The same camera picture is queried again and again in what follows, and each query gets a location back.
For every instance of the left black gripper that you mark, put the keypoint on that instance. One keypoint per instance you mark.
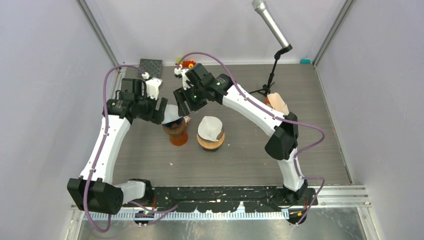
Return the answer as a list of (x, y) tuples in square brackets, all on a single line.
[(156, 116)]

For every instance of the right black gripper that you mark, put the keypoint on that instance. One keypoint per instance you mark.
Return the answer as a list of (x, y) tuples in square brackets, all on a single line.
[(181, 97)]

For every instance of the white paper coffee filter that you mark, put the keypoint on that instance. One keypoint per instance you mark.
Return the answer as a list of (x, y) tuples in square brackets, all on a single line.
[(208, 128)]

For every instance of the amber glass carafe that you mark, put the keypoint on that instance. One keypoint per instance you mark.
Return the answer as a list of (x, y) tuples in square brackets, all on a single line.
[(178, 139)]

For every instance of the clear smoky glass dripper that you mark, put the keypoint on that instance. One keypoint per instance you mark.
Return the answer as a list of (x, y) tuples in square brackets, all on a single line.
[(220, 134)]

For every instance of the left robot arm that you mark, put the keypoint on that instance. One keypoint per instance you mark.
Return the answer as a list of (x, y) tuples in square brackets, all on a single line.
[(93, 190)]

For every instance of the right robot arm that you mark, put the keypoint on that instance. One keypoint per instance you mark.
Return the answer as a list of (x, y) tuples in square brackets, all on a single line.
[(282, 131)]

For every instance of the orange coffee filter box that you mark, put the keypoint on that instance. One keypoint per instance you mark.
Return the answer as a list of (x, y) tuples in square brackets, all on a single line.
[(275, 101)]

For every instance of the colourful toy train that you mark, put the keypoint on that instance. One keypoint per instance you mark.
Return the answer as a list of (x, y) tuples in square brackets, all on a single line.
[(188, 64)]

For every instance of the dark grey building plate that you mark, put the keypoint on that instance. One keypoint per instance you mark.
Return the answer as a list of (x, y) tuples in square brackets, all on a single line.
[(152, 66)]

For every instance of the black microphone tripod stand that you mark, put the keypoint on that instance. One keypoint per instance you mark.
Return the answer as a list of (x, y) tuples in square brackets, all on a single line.
[(266, 88)]

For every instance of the teal block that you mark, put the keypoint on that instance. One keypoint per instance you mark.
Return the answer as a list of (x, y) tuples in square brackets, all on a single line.
[(305, 61)]

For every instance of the silver microphone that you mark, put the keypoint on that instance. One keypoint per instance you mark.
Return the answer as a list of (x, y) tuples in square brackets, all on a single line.
[(261, 7)]

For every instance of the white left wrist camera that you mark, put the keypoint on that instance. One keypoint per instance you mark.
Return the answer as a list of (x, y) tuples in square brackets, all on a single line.
[(153, 86)]

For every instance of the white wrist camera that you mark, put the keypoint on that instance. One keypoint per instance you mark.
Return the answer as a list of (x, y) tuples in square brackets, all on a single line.
[(153, 86), (181, 73)]

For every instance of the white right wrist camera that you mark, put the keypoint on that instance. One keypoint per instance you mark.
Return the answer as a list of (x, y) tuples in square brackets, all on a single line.
[(181, 73)]

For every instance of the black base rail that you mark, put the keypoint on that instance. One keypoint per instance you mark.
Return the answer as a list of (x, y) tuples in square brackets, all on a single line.
[(228, 199)]

